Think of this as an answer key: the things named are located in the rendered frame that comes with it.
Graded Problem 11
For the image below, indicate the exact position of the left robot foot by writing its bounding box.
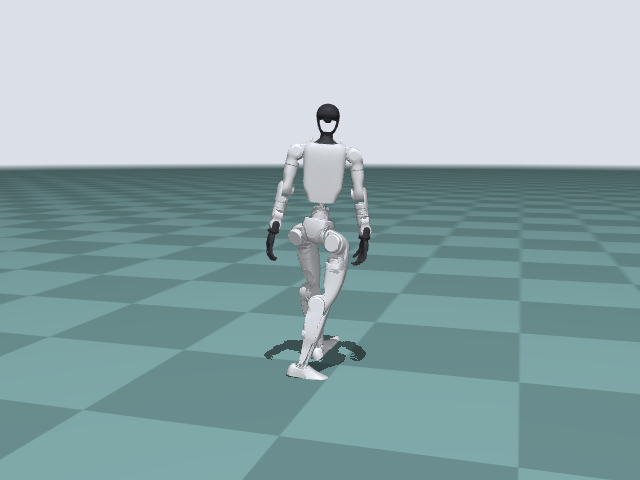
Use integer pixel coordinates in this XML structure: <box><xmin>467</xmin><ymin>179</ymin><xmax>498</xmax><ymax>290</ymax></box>
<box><xmin>312</xmin><ymin>336</ymin><xmax>340</xmax><ymax>360</ymax></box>

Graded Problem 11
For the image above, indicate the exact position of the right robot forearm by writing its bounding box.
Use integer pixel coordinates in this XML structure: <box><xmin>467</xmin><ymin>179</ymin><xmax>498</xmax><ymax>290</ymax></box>
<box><xmin>355</xmin><ymin>187</ymin><xmax>372</xmax><ymax>236</ymax></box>

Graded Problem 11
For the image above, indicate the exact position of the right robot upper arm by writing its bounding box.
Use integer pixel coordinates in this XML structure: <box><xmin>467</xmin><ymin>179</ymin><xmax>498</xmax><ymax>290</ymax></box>
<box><xmin>345</xmin><ymin>147</ymin><xmax>364</xmax><ymax>201</ymax></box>

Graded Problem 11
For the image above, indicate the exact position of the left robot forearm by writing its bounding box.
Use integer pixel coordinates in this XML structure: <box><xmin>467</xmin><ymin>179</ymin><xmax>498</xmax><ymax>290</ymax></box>
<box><xmin>269</xmin><ymin>181</ymin><xmax>289</xmax><ymax>229</ymax></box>

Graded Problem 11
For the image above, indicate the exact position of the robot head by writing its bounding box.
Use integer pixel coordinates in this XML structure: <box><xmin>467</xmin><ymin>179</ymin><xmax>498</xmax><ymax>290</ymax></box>
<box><xmin>316</xmin><ymin>104</ymin><xmax>340</xmax><ymax>145</ymax></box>

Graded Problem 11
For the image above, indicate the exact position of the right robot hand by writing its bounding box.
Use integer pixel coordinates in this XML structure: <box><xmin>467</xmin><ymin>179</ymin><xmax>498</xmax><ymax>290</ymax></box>
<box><xmin>351</xmin><ymin>227</ymin><xmax>370</xmax><ymax>265</ymax></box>

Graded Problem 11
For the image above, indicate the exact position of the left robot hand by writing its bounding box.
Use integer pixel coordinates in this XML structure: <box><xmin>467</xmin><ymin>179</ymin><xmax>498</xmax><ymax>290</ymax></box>
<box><xmin>266</xmin><ymin>221</ymin><xmax>280</xmax><ymax>261</ymax></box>

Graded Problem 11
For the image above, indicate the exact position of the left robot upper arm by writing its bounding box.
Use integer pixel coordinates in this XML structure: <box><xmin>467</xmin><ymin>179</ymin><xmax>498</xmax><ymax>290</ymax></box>
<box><xmin>282</xmin><ymin>144</ymin><xmax>306</xmax><ymax>196</ymax></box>

